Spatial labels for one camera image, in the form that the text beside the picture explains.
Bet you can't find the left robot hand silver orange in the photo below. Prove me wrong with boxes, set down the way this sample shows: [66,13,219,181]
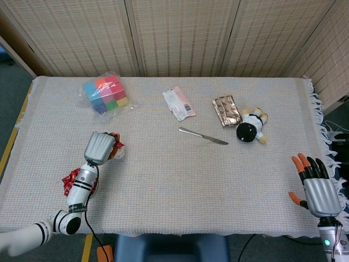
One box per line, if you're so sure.
[83,132,122,166]

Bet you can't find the right robot hand silver orange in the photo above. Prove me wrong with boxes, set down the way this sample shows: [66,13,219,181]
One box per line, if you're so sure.
[288,152,343,218]

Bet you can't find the red candies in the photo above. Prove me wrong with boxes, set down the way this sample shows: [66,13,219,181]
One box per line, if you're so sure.
[112,133,126,150]

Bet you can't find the white paper cup blue print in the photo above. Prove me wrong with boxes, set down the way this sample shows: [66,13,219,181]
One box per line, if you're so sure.
[109,144,126,162]

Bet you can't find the colourful foam blocks clear bag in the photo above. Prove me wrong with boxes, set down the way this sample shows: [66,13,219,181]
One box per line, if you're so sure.
[77,71,137,122]

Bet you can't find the pink white snack packet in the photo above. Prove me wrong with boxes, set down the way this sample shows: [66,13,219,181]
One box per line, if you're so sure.
[162,86,197,121]

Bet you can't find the white woven tablecloth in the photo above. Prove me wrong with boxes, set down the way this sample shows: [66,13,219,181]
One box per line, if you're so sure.
[0,75,348,238]

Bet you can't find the plush doll black head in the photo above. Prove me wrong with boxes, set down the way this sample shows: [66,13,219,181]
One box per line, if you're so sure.
[236,107,269,145]

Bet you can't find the orange block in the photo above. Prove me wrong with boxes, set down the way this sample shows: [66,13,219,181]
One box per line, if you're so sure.
[97,245,114,262]

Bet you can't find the silver table knife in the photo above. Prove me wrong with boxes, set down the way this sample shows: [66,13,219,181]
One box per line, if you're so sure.
[178,127,229,146]

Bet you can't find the gold red-print snack packet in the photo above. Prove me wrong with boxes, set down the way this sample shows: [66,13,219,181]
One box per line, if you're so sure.
[212,94,243,128]

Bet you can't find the white cable bundle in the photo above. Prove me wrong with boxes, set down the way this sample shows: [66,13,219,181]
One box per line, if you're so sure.
[323,120,346,142]

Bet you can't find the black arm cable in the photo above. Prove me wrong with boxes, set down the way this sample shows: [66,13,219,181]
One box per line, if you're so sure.
[81,160,111,262]

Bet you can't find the black floor cable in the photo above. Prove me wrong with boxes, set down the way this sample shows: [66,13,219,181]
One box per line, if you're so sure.
[238,234,324,261]

